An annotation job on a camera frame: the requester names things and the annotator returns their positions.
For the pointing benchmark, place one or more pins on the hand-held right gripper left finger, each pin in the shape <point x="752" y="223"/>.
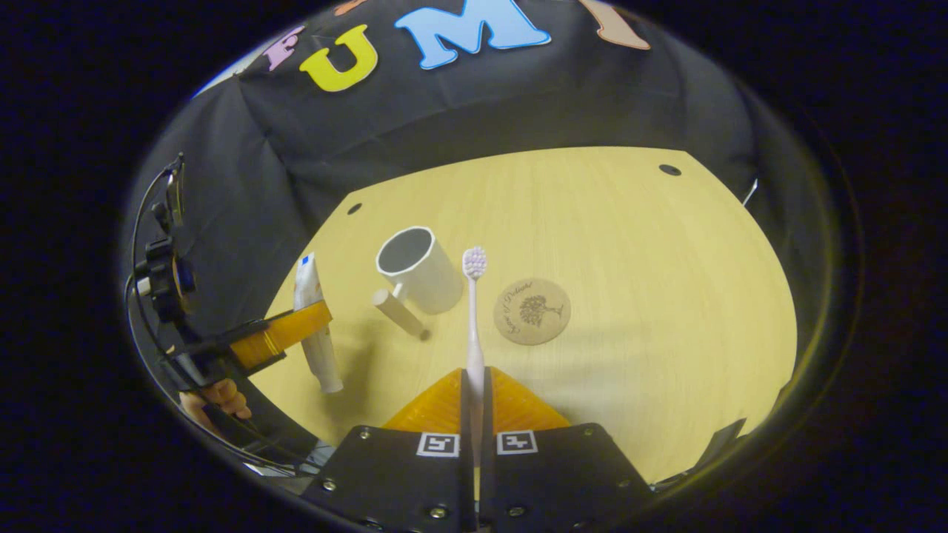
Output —
<point x="400" y="481"/>

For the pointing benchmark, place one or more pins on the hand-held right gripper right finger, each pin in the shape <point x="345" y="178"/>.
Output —
<point x="555" y="481"/>

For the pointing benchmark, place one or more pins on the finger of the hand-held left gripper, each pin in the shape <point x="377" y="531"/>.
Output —
<point x="281" y="333"/>

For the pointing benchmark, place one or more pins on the white toothpaste tube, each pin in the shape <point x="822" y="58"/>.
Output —
<point x="326" y="370"/>

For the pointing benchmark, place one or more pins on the white toothbrush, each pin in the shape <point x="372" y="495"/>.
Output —
<point x="474" y="333"/>

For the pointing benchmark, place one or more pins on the round cork coaster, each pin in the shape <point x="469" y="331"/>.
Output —
<point x="533" y="311"/>

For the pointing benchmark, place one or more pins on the black backdrop cloth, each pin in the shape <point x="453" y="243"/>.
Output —
<point x="518" y="104"/>

